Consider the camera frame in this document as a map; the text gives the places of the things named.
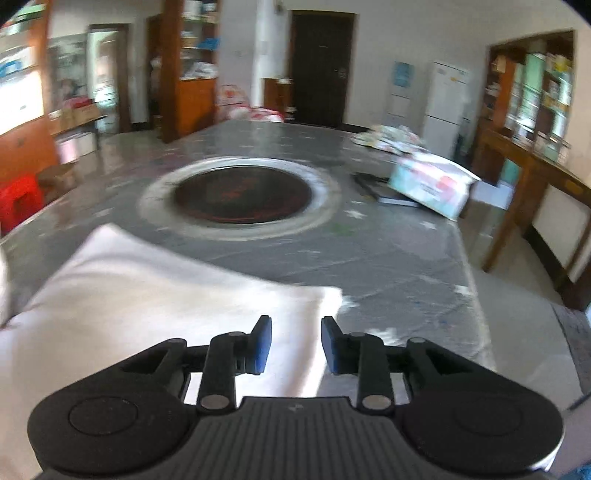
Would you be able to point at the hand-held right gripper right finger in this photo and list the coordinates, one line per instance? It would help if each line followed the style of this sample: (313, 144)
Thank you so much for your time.
(330, 344)

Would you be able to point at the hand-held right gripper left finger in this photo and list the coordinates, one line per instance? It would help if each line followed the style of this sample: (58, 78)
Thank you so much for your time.
(263, 341)

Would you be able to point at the white cloth garment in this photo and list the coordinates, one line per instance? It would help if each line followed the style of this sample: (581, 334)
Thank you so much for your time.
(138, 300)

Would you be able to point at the round black table stove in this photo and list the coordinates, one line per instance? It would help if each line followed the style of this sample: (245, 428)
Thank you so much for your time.
(241, 189)

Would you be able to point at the black notebook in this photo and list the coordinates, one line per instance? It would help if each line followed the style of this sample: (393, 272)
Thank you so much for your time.
(381, 188)

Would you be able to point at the white printed package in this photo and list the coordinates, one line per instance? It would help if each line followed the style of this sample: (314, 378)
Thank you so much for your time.
(431, 183)

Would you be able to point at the pile of printed packets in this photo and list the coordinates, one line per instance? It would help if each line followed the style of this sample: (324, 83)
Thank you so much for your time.
(390, 137)

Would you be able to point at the red white patterned bundle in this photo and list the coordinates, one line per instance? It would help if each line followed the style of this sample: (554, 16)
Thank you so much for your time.
(240, 104)

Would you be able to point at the wooden side table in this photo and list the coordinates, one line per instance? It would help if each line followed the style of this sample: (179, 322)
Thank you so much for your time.
(531, 203)

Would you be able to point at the white refrigerator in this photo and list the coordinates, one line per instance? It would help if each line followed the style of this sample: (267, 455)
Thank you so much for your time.
(444, 108)

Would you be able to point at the cardboard box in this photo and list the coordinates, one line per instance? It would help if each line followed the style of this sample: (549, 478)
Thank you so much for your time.
(57, 177)

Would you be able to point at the dark wooden door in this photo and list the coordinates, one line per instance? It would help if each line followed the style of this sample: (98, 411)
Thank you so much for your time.
(322, 69)

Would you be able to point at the wooden shelf unit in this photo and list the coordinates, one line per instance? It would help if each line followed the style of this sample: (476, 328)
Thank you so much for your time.
(188, 69)

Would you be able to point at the red plastic stool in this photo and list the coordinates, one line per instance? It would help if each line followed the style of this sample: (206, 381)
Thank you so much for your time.
(18, 196)

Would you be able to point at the wooden display cabinet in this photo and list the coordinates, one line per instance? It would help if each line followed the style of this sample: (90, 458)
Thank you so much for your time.
(531, 87)

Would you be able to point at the blue wall poster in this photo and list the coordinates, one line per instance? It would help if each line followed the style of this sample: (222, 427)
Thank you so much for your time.
(402, 74)

